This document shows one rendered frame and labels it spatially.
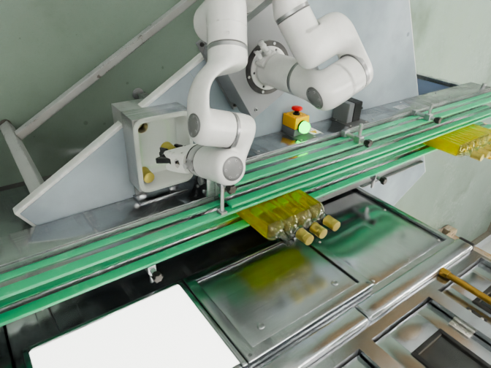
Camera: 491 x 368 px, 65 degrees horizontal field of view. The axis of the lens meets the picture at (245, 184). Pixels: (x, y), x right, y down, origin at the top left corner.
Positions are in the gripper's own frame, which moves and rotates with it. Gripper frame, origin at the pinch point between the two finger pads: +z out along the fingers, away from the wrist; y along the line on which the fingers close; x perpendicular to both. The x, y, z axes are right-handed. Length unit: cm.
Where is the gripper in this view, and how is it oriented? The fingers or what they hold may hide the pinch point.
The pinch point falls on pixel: (172, 152)
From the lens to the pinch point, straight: 103.1
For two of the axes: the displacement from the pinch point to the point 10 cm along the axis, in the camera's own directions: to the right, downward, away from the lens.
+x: -1.2, -9.5, -3.0
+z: -5.8, -1.8, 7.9
